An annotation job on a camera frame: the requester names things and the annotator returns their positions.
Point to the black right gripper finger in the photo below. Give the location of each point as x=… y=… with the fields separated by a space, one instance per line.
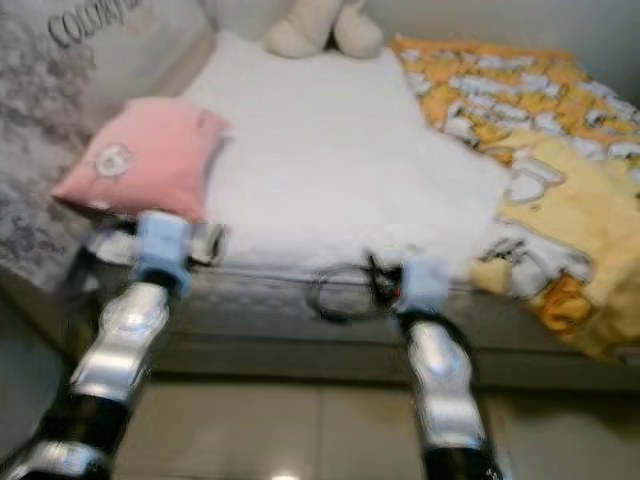
x=375 y=277

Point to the pink rabbit print pillow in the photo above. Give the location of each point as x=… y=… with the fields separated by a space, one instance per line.
x=145 y=160

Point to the yellow cartoon egg blanket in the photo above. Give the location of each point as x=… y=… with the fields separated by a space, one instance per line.
x=560 y=150

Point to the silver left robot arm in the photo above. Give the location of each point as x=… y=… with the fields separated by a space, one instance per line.
x=125 y=345

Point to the grey floral patterned pillow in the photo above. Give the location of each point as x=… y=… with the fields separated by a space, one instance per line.
x=60 y=120

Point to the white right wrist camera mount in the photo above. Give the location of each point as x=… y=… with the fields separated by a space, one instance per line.
x=426 y=283

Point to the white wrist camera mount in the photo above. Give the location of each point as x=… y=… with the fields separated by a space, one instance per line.
x=426 y=283
x=163 y=245

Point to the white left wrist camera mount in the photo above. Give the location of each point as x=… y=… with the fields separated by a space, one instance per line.
x=163 y=245

